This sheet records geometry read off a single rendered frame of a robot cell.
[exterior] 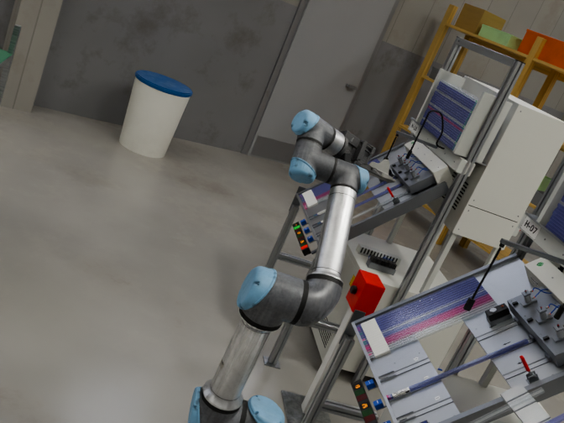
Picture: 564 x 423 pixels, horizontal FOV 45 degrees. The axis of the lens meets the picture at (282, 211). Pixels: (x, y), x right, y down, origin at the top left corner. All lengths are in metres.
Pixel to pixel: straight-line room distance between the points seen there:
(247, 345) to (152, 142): 4.37
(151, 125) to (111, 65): 0.80
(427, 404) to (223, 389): 0.77
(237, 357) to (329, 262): 0.34
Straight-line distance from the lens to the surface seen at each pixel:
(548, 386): 2.31
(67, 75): 6.41
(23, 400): 2.95
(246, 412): 1.93
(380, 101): 7.97
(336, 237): 1.78
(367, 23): 7.48
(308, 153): 1.84
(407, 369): 2.49
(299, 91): 7.28
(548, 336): 2.36
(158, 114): 5.91
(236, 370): 1.81
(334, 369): 2.90
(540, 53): 6.96
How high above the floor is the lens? 1.85
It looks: 18 degrees down
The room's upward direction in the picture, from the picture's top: 23 degrees clockwise
